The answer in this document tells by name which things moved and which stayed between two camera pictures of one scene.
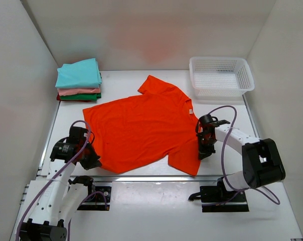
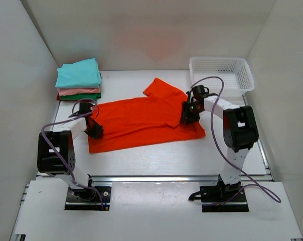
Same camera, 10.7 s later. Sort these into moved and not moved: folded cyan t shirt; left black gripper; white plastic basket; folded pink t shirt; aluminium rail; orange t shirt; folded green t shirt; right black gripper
Moved: orange t shirt; right black gripper; left black gripper
Not moved: folded pink t shirt; folded cyan t shirt; folded green t shirt; aluminium rail; white plastic basket
